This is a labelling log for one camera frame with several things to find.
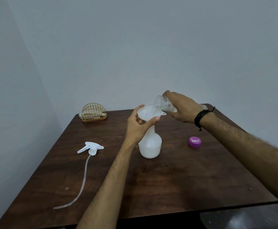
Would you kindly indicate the person's right hand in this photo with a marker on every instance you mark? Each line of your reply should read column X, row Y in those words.
column 185, row 109

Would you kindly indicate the person's left hand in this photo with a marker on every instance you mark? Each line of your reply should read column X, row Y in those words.
column 135, row 129

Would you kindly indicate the person's left thumb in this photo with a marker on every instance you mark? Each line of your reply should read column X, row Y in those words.
column 151, row 121

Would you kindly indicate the person's right fingers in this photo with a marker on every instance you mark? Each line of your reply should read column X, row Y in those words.
column 170, row 97

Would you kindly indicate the white plastic funnel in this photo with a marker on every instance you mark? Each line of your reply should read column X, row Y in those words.
column 148, row 114

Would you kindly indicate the clear plastic bottle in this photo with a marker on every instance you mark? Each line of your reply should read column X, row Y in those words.
column 164, row 103

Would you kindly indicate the person's left forearm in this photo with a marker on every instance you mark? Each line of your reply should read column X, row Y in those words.
column 105, row 188

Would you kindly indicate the person's right forearm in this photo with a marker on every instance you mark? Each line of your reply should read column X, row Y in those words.
column 248, row 150

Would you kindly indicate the white plastic spray bottle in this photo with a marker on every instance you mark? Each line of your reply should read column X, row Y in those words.
column 150, row 143

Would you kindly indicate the purple bottle cap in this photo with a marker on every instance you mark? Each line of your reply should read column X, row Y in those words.
column 194, row 142

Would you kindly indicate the white napkins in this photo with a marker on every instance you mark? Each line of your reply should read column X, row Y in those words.
column 91, row 114

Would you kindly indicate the white spray trigger head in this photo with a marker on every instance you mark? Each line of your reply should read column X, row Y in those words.
column 89, row 150

